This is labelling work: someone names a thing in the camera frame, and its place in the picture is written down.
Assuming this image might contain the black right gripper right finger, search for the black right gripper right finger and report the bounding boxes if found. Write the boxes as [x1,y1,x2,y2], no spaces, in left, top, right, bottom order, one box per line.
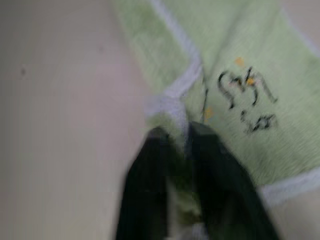
[186,121,280,240]

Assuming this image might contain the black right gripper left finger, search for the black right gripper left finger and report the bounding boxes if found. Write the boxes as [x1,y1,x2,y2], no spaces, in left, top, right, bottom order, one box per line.
[116,126,171,240]

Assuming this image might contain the light green towel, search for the light green towel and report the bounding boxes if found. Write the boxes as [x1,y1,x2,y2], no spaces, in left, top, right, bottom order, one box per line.
[116,0,320,240]

